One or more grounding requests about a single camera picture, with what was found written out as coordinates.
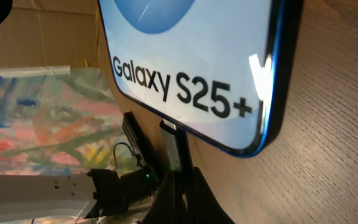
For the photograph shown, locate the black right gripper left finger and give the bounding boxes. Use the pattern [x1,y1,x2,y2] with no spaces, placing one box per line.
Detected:
[141,171,182,224]

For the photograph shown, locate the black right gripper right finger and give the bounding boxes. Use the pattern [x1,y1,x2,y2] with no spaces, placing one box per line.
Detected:
[185,167,234,224]

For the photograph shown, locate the blue screen Galaxy smartphone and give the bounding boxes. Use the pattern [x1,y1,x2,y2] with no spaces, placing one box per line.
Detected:
[98,0,303,157]

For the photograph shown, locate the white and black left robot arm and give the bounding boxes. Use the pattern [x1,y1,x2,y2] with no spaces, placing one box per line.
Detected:
[0,169,156,223]

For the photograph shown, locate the colourful painted sheet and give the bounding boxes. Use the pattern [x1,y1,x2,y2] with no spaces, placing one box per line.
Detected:
[0,68,138,175]

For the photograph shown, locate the brown cardboard box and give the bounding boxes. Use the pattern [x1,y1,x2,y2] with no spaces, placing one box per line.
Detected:
[0,0,111,74]

